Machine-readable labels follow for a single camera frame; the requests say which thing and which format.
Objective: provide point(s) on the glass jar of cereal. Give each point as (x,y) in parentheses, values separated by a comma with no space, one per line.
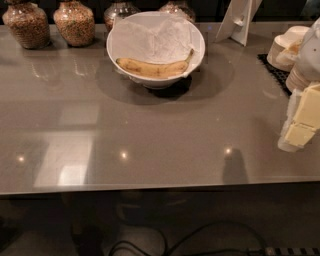
(27,23)
(75,23)

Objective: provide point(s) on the yellow banana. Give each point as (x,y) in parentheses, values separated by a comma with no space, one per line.
(152,70)

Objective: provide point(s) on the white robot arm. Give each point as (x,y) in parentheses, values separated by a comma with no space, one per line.
(308,58)

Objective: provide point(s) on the black mesh mat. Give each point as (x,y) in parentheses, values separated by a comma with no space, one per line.
(278,75)

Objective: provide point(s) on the white paper napkin in bowl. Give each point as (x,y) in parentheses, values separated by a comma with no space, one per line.
(154,37)

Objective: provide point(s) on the white stand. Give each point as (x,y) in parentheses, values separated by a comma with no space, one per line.
(237,19)

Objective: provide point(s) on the glass jar of cereal far left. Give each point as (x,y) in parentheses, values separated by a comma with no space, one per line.
(27,23)

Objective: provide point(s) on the white bowl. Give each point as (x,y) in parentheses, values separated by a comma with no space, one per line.
(162,83)

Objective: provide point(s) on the glass jar behind bowl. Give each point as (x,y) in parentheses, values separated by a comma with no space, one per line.
(179,8)
(119,9)

